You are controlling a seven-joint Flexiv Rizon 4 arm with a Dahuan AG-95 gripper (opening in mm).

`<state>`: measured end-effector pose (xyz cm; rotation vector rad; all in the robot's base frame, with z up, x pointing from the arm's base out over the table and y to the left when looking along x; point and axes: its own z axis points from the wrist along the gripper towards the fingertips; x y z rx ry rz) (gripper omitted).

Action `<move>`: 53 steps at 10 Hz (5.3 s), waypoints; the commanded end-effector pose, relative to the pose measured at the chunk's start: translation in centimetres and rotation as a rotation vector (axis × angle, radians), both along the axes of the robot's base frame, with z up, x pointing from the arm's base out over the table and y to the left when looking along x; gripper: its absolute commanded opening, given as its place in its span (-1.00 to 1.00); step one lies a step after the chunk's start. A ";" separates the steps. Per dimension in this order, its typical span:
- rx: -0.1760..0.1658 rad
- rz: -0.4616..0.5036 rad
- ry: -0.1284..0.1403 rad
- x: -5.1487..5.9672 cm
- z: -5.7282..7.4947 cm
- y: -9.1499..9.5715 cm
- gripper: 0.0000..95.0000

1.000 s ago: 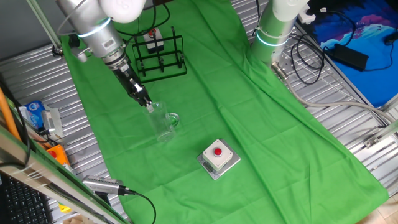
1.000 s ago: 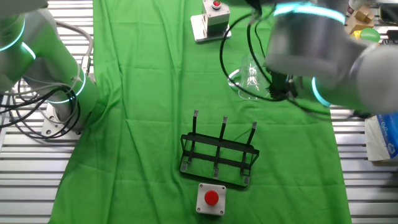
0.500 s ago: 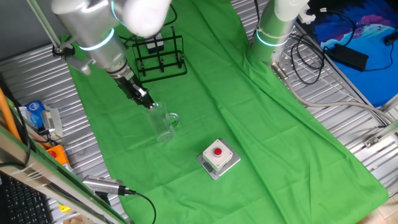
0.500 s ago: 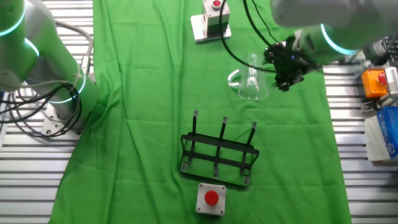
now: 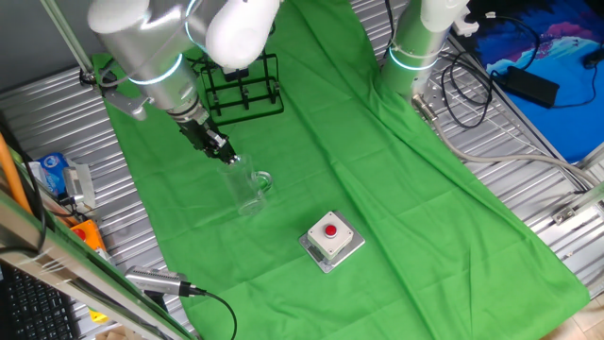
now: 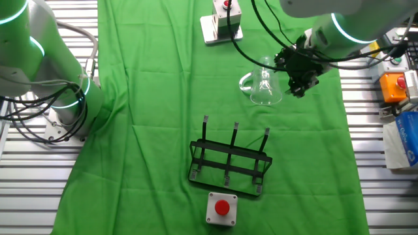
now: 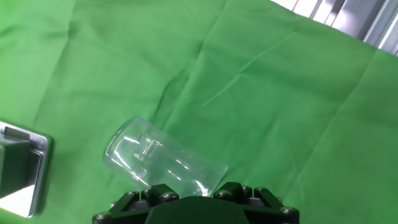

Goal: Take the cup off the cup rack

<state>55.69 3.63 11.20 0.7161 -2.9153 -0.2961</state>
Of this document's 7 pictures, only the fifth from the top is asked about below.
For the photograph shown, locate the grey box small red button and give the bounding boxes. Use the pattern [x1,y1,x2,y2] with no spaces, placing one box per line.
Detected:
[306,211,355,261]

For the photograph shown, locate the orange box red button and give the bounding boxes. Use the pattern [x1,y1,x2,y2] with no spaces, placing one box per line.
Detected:
[70,219,108,252]

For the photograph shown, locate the clear glass cup with handle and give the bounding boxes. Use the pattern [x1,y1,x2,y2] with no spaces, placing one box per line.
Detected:
[217,154,275,217]

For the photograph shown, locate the silver exterior camera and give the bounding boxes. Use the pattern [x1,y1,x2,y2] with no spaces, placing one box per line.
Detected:
[125,264,193,298]

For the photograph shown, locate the black power adapter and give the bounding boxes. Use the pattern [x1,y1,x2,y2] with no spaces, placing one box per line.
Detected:
[493,65,562,110]

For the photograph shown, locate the aluminium profile with bracket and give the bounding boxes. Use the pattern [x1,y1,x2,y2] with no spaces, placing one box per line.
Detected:
[550,181,604,227]

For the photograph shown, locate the white ribbed device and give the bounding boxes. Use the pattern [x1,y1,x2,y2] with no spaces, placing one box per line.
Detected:
[62,162,97,210]

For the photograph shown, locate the blue tissue pack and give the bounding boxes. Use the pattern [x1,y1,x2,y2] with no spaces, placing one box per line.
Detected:
[37,151,70,197]

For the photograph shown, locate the red button box rear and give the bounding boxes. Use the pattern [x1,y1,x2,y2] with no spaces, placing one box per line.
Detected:
[298,211,367,274]

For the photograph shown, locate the aluminium frame beam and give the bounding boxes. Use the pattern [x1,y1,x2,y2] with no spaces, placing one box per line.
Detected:
[0,188,197,340]

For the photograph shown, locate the thin aluminium frame strut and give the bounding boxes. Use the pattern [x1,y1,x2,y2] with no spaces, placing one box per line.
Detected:
[40,0,98,89]

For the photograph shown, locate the black computer mouse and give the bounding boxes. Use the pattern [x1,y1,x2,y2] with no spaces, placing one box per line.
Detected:
[582,49,604,71]

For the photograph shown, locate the thin black cable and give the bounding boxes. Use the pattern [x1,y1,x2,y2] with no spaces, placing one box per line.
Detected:
[483,13,599,110]

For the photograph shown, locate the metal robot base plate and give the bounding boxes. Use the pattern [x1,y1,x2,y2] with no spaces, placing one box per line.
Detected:
[410,56,457,119]

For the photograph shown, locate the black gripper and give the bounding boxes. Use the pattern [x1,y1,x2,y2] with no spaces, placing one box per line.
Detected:
[177,112,240,166]

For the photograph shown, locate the orange cable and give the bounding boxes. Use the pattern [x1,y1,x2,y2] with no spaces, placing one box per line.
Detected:
[0,131,33,214]

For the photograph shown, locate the black keyboard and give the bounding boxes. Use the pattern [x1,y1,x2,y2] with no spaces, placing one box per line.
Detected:
[0,263,80,340]

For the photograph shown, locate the wooden block puzzle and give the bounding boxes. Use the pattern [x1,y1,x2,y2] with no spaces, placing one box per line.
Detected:
[93,328,131,340]

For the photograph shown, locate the black cable bundle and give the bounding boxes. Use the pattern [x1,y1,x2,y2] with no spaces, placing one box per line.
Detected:
[441,49,495,129]

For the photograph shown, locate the blue patterned desk mat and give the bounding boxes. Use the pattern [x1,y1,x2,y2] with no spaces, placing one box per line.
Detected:
[464,0,604,164]

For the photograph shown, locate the black wire cup rack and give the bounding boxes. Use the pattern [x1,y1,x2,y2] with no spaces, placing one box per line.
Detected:
[200,50,286,128]

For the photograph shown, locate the grey hose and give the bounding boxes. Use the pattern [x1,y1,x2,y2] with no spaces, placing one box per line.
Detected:
[411,93,600,189]

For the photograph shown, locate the green cloth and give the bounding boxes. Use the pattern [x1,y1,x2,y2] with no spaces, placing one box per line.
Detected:
[92,0,592,340]

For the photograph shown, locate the black camera cable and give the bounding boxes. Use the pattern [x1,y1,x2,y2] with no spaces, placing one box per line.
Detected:
[188,285,239,340]

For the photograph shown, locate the blue white packet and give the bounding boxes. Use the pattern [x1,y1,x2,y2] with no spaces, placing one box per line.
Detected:
[26,160,48,193]

